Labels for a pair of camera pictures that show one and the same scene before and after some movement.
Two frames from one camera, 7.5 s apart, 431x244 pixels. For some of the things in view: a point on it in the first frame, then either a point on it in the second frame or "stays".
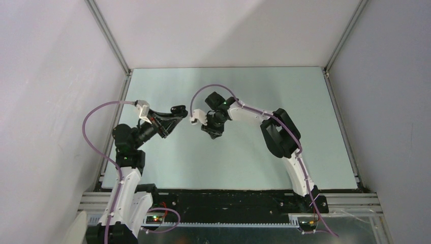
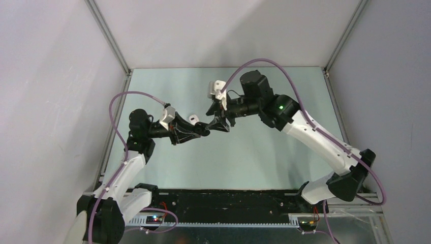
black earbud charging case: (180, 109) -> (199, 128)
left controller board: (154, 219) stays
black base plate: (236, 206) stays
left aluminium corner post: (103, 26) stays
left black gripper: (164, 123) -> (179, 128)
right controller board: (308, 225) stays
